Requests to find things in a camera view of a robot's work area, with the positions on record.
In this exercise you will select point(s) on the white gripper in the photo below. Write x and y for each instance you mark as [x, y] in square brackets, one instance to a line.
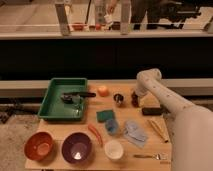
[140, 91]

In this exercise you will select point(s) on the dark red grape bunch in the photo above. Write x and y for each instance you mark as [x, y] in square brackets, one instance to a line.
[134, 99]

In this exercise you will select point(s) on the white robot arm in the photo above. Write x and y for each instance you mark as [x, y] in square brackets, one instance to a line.
[192, 148]

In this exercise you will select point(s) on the purple bowl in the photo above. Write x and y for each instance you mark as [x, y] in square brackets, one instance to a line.
[77, 148]

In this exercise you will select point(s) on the red bowl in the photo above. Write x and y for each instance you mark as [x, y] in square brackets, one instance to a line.
[38, 146]

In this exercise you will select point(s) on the black rectangular block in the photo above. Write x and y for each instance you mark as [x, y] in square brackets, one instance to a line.
[152, 111]

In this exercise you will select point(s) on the small metal cup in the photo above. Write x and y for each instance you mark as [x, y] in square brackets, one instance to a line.
[118, 98]

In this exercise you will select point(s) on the orange fruit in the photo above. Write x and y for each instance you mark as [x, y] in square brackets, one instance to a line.
[103, 91]

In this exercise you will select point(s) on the wooden stick utensil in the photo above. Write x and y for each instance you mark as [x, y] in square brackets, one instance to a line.
[156, 126]

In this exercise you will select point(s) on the light blue cloth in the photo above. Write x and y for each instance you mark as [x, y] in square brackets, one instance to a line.
[134, 133]

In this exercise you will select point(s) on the wooden table board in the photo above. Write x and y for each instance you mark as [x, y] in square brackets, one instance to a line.
[98, 161]

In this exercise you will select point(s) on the blue plastic cup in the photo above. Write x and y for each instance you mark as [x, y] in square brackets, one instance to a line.
[111, 126]

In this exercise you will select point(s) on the green sponge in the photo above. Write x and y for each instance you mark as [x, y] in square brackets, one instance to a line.
[104, 115]

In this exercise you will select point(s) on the orange carrot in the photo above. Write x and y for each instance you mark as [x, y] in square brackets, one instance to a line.
[96, 133]

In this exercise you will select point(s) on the green plastic tray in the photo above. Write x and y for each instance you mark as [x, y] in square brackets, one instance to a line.
[61, 102]

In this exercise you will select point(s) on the black handled utensil in tray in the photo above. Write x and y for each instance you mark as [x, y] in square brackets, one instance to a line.
[72, 97]

